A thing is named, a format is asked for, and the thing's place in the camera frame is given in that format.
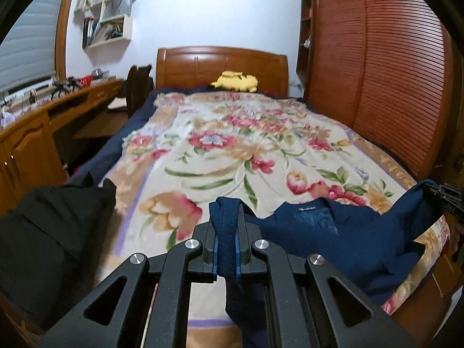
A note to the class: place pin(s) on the wall socket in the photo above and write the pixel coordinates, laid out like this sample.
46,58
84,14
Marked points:
295,85

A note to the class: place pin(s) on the grey window blind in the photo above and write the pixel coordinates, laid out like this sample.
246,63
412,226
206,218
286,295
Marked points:
29,50

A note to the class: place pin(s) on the white wall shelves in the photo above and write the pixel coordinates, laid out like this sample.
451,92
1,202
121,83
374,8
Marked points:
127,25

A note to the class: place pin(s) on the black toy figure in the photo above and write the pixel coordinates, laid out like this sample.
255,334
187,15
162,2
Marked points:
67,85

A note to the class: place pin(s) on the floral blanket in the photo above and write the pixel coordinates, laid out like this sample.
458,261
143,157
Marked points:
217,159

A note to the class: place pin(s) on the wooden louvered wardrobe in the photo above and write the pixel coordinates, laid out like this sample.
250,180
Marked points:
380,61

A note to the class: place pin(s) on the blue suit jacket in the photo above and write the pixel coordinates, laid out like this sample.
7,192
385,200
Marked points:
344,232

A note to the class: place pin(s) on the yellow plush toy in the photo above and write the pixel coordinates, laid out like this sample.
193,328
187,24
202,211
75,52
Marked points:
235,81

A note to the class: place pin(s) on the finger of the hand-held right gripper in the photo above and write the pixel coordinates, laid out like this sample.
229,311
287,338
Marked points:
447,193

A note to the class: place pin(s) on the dark wooden chair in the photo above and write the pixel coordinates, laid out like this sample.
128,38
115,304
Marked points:
139,87

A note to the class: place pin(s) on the wooden desk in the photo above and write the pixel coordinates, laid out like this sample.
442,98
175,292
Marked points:
25,145

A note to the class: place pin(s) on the small white figurine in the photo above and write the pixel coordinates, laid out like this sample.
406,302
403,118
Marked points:
307,42

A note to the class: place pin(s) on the red basket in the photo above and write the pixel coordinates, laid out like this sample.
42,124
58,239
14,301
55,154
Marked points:
87,79

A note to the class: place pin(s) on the black cloth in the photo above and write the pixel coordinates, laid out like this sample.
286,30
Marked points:
47,239

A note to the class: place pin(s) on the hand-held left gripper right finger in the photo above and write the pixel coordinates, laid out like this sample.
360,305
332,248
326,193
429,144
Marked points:
246,250

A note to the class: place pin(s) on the wooden open shelf unit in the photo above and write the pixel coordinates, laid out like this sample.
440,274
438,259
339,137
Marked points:
304,25

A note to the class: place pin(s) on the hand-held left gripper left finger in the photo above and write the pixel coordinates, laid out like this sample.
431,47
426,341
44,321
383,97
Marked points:
208,250

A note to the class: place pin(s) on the metal bowl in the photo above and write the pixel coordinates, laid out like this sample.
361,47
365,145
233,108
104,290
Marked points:
98,73

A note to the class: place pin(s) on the wooden window frame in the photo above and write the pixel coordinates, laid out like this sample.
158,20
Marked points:
62,36

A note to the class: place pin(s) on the row of books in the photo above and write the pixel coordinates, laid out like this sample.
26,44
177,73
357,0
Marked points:
96,31

